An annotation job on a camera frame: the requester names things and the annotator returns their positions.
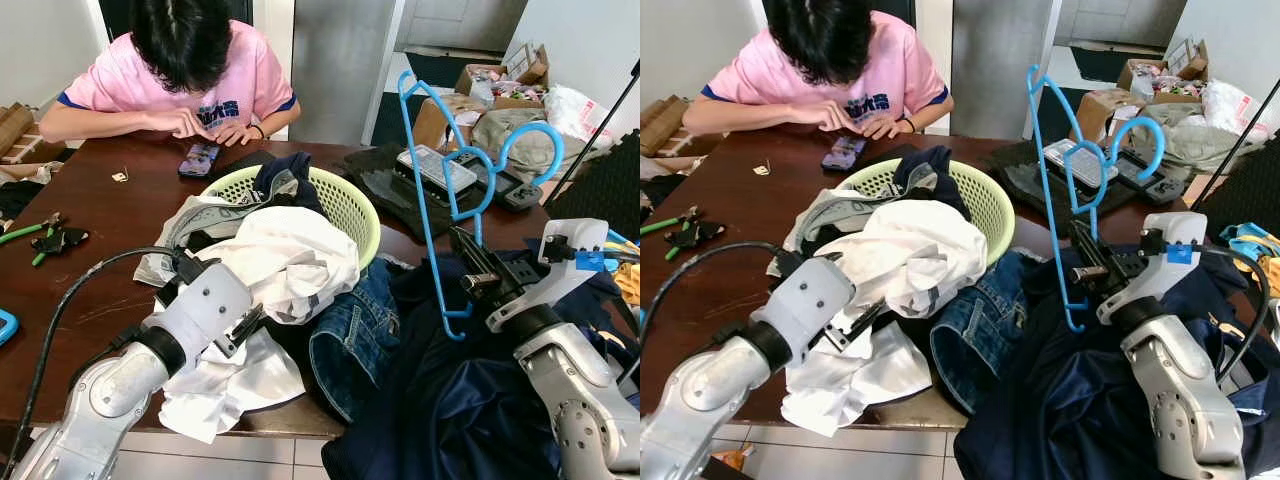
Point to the black game controller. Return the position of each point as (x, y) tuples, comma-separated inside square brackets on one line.
[(1160, 185), (515, 190)]

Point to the green plastic laundry basket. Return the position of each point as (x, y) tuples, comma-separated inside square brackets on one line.
[(990, 200), (350, 205)]

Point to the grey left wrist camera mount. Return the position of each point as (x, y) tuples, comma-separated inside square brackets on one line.
[(205, 300), (805, 295)]

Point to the brown cardboard box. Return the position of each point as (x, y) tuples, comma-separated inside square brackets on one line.
[(1095, 112), (435, 120)]

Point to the blue clothes hanger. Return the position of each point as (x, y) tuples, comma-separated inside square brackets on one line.
[(1053, 200), (424, 200)]

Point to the white plastic bag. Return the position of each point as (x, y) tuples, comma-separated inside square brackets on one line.
[(575, 110), (1235, 105)]

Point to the thin black rod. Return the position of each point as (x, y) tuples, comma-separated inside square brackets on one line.
[(1236, 147), (594, 135)]

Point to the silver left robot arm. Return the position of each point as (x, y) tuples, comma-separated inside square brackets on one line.
[(700, 390), (110, 390)]

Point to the yellow patterned cloth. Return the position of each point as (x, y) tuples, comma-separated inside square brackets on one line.
[(628, 285), (1270, 275)]

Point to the khaki fabric bag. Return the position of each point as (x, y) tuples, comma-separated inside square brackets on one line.
[(1185, 130), (510, 130)]

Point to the small brass hook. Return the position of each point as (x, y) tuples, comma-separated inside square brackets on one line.
[(120, 176), (762, 169)]

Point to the grey white striped garment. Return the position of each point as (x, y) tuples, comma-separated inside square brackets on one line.
[(850, 205), (200, 215)]

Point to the white t-shirt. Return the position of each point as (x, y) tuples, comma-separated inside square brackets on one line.
[(290, 260), (930, 250)]

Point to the dark smartphone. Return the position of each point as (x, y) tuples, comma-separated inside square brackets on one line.
[(199, 160), (843, 153)]

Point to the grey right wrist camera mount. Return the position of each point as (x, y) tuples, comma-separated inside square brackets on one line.
[(1180, 235), (575, 240)]

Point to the folded cardboard stack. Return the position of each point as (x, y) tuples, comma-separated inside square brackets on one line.
[(15, 125), (665, 120)]

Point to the person's left hand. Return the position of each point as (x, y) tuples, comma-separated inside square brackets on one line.
[(232, 133), (878, 127)]

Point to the light blue plastic object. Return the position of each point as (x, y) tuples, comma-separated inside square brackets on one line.
[(8, 327)]

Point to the person's right hand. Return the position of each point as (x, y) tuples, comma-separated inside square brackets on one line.
[(822, 116), (180, 122)]

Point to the person in pink shirt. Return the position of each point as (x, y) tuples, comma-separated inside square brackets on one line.
[(120, 80), (770, 75)]

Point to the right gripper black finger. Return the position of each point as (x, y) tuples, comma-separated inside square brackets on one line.
[(1080, 252), (466, 262), (487, 263), (1098, 256)]

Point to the dark navy crumpled garment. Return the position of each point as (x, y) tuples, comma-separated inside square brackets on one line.
[(290, 175), (935, 165)]

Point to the black mesh panel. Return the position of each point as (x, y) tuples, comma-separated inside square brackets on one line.
[(1245, 190), (600, 190)]

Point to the blue denim jeans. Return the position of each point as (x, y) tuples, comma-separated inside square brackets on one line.
[(980, 330), (355, 340)]

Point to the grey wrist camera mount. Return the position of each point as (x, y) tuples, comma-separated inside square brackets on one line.
[(1180, 235), (205, 300), (805, 295), (575, 240)]

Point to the open cardboard box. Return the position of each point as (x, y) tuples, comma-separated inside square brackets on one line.
[(1190, 55), (530, 65)]

